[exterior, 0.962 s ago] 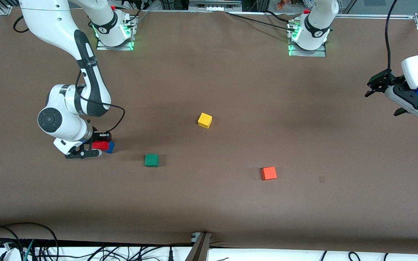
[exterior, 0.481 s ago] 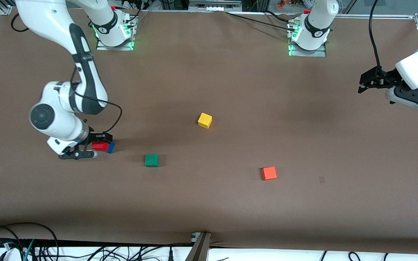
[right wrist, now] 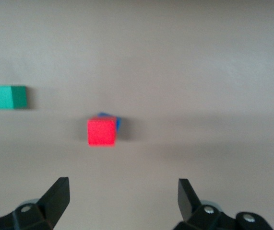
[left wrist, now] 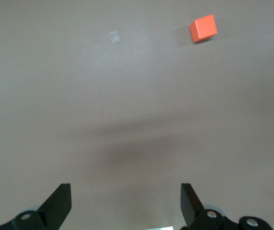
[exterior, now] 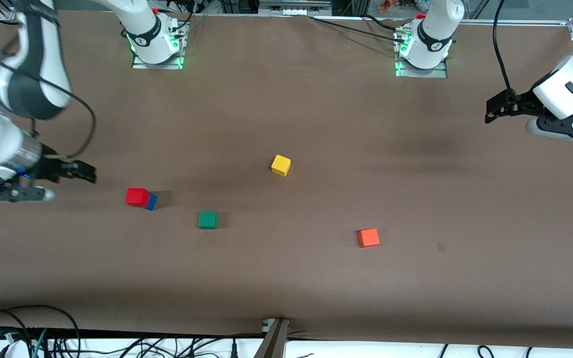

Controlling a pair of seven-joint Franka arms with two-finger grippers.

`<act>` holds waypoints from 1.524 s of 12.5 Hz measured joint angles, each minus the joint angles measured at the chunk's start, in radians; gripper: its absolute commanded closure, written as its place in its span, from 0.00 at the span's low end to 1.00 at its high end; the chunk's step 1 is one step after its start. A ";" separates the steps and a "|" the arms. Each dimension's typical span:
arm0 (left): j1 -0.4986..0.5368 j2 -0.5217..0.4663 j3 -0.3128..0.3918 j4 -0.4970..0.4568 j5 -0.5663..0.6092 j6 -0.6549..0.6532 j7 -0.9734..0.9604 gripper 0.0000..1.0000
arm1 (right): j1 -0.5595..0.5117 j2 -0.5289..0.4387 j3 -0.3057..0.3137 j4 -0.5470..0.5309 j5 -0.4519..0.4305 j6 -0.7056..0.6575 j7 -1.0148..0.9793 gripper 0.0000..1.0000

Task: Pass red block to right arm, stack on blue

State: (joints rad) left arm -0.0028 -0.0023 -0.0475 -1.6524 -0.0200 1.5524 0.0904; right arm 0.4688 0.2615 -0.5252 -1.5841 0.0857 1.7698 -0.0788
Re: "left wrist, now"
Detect clear tape patch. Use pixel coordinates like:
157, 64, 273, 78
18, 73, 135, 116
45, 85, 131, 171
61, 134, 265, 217
109, 31, 121, 44

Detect orange block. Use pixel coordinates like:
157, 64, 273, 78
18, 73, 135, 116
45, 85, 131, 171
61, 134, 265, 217
189, 13, 218, 44

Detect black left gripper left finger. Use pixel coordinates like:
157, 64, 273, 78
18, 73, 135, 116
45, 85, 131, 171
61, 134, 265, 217
0, 183, 72, 230

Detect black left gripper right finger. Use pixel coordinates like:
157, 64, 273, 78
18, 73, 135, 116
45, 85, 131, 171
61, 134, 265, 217
180, 183, 274, 230

